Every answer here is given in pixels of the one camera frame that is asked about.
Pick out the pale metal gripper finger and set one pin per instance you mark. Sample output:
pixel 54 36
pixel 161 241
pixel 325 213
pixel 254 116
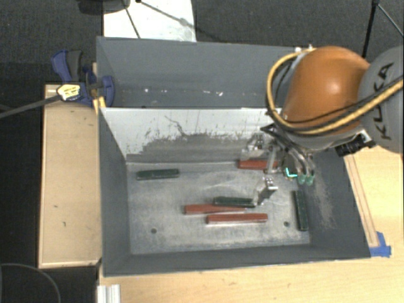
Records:
pixel 268 186
pixel 258 142

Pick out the red-brown flat block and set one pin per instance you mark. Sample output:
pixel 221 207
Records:
pixel 236 218
pixel 199 209
pixel 252 164

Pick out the dark green flat block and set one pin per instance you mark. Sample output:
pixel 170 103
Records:
pixel 233 201
pixel 158 174
pixel 301 211

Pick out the grey metal bin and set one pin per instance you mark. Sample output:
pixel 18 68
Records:
pixel 202 188

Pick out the pale wood flat board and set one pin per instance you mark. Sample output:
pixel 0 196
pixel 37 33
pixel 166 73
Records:
pixel 71 181

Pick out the black cylinder on white bracket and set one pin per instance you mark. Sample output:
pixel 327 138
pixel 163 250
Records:
pixel 350 147

